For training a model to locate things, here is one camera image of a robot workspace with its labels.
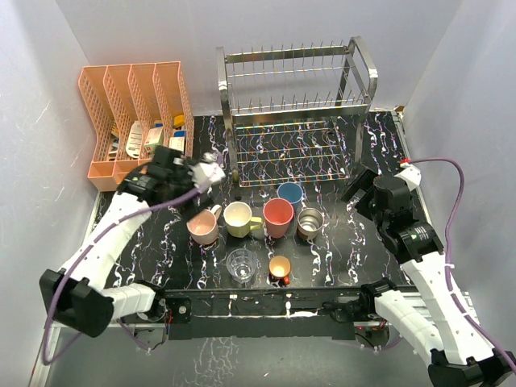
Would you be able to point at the yellow-green mug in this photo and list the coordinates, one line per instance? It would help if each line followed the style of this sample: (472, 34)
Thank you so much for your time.
(239, 219)

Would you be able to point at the metal dish rack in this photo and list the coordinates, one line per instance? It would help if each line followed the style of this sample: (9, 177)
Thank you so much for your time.
(295, 113)

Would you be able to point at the white pink medicine box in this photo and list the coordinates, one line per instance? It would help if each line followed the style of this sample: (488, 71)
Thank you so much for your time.
(178, 144)

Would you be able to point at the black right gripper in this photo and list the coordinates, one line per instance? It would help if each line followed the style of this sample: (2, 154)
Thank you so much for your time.
(364, 181)

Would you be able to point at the light pink mug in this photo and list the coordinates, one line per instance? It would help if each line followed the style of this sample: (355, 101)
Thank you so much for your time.
(203, 228)

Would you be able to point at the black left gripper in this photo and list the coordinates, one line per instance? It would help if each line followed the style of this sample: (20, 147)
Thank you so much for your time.
(188, 209)

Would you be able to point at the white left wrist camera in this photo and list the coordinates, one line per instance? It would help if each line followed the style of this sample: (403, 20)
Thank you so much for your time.
(208, 171)

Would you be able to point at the light blue plastic cup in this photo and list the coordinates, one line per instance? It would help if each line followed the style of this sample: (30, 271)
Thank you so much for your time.
(291, 192)

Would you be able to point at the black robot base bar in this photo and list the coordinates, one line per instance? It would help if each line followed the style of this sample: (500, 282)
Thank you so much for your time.
(334, 313)

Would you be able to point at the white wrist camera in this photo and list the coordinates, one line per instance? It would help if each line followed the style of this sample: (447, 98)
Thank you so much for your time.
(410, 174)
(208, 171)

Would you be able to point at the cream steel tumbler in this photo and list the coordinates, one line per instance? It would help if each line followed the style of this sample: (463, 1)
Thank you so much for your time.
(310, 223)

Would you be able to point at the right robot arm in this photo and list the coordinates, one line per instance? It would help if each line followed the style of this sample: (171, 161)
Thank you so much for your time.
(453, 349)

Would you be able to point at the peach plastic desk organizer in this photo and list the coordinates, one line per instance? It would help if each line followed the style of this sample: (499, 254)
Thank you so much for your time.
(116, 96)

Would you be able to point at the dusty pink tumbler cup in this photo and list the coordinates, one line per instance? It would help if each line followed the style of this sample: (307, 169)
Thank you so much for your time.
(278, 214)

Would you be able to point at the green white medicine box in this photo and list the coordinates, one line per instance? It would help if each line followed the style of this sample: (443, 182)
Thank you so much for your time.
(153, 139)

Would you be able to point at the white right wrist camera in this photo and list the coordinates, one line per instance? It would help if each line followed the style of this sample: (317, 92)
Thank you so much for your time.
(410, 174)

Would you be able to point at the clear glass cup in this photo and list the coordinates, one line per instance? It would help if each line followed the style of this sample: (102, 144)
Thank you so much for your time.
(241, 264)

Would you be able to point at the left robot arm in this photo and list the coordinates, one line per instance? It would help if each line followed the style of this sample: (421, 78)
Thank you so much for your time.
(76, 294)

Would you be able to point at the yellow small box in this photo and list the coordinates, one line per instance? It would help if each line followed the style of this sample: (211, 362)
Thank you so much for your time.
(179, 120)

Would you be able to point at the orange mug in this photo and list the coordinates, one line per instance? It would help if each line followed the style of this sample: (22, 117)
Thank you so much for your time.
(279, 269)

